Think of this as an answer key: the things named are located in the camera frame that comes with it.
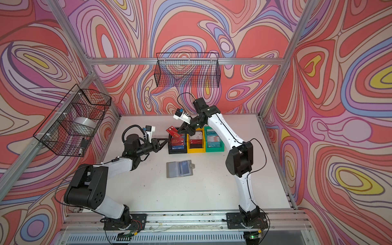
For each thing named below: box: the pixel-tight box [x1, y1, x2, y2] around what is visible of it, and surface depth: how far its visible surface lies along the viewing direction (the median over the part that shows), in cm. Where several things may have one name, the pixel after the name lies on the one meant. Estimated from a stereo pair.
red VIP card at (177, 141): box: [171, 137, 185, 146], surface depth 103 cm
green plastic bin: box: [205, 126, 225, 153], surface depth 103 cm
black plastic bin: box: [167, 127, 188, 155], surface depth 103 cm
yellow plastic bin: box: [186, 127, 206, 154], surface depth 103 cm
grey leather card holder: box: [166, 159, 195, 179], surface depth 93 cm
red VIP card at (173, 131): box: [165, 125, 182, 138], surface depth 82 cm
